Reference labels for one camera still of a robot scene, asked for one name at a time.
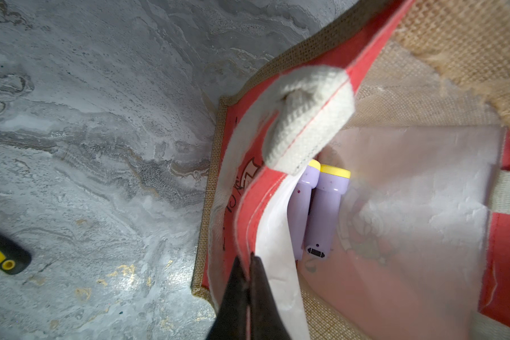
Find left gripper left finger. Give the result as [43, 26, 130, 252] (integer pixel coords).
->
[206, 258, 249, 340]

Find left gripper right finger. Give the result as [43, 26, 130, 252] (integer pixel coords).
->
[249, 254, 290, 340]

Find purple flashlight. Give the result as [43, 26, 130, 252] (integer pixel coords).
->
[304, 164, 351, 259]
[287, 160, 321, 261]

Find red jute Christmas tote bag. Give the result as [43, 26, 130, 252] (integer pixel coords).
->
[191, 1, 510, 339]

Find small yellow black screwdriver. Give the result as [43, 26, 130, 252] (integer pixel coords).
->
[0, 234, 32, 275]

